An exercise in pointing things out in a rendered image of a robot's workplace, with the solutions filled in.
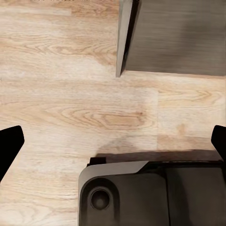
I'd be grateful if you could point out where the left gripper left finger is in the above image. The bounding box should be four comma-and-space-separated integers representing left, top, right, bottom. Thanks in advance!
0, 125, 24, 181

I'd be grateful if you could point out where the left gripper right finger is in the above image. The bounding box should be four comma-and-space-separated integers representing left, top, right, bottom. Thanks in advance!
211, 125, 226, 163

